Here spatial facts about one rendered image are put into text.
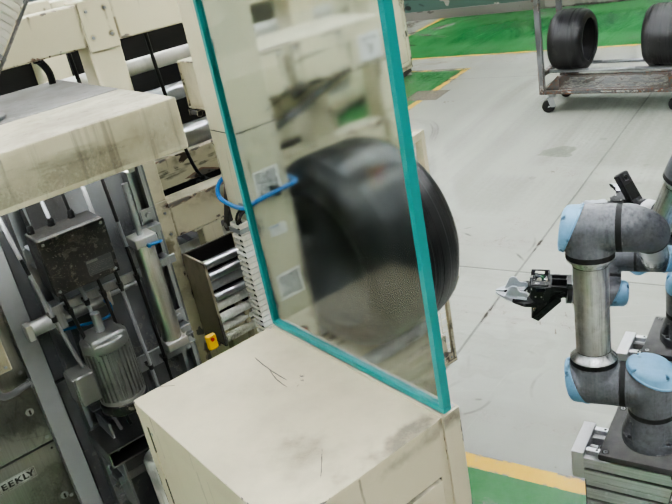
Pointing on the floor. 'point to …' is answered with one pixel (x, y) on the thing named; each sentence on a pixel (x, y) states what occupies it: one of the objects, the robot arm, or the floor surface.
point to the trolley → (644, 80)
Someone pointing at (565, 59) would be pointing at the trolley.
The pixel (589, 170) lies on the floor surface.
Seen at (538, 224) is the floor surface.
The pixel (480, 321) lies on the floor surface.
